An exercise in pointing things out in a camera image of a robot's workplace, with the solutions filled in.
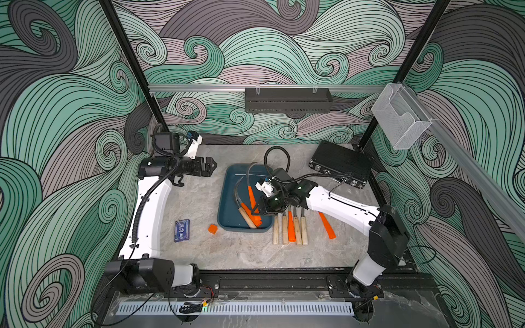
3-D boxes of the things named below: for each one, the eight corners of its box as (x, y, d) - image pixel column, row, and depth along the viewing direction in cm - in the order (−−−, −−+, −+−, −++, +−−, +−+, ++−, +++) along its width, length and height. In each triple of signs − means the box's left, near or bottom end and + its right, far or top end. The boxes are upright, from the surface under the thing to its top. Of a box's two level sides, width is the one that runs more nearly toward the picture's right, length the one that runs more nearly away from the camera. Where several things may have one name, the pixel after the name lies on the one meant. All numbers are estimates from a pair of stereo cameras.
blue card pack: (175, 242, 86) (173, 240, 84) (176, 223, 92) (174, 221, 90) (189, 239, 87) (188, 237, 85) (189, 220, 92) (188, 218, 91)
